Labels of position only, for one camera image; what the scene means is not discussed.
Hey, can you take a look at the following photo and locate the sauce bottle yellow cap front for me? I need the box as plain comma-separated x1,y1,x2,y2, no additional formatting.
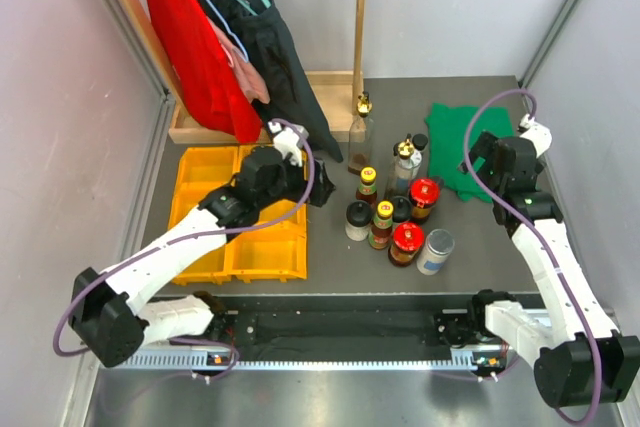
368,200,394,250

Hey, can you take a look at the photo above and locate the glass oil bottle gold spout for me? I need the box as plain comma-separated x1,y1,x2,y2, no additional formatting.
348,91,373,175

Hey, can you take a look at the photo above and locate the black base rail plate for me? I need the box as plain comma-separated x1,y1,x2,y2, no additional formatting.
197,291,499,362

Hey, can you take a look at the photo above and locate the grey lid white shaker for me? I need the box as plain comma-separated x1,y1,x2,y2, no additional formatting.
395,150,422,190

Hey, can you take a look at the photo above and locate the yellow plastic bin organizer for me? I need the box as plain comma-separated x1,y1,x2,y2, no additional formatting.
168,145,307,286

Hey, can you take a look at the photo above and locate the red lid sauce jar front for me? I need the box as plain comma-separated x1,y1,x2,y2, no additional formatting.
388,222,425,268

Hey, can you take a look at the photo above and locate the red lid sauce jar rear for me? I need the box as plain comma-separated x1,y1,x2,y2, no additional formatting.
409,178,441,224

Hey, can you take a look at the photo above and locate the red shirt on hanger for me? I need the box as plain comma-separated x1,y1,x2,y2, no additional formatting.
147,0,262,143

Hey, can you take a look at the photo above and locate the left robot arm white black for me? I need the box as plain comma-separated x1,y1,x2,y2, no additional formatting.
60,118,335,368

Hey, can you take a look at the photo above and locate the red lid sauce jar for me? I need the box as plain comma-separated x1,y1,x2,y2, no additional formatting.
388,222,425,268
409,178,441,224

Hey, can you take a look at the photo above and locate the green cloth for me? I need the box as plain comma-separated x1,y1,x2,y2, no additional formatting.
424,102,519,203

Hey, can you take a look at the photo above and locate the black lid spice shaker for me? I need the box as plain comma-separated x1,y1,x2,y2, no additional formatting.
345,200,372,242
390,195,412,228

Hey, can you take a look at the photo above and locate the small black cap bottle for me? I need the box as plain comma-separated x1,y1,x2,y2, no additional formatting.
412,133,429,153

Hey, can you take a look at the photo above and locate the sauce bottle yellow cap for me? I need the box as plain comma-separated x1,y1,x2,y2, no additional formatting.
368,200,394,250
356,166,377,207

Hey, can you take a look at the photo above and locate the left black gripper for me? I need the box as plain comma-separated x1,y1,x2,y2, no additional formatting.
257,152,336,210

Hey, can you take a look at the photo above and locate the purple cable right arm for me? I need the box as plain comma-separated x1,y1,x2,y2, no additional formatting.
462,88,604,424

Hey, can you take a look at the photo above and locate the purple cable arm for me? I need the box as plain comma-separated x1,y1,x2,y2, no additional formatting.
52,118,317,358
462,88,604,424

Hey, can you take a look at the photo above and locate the pink garment on hanger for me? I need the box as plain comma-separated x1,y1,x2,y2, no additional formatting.
208,20,270,104

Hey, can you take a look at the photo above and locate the grey lid salt jar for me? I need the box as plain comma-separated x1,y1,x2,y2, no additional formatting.
416,229,455,275

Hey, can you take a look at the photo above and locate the sauce bottle yellow cap rear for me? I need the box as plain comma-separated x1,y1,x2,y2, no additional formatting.
356,166,377,207

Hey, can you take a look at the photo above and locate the wooden clothes rack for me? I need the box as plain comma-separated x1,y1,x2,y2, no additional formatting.
115,0,365,144

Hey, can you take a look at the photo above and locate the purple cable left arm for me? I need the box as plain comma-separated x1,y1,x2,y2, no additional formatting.
52,118,317,358

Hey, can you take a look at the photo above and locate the black garment on hanger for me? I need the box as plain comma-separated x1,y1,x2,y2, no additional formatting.
198,0,343,162

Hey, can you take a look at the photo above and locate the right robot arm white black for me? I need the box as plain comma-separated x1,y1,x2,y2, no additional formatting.
459,115,639,409

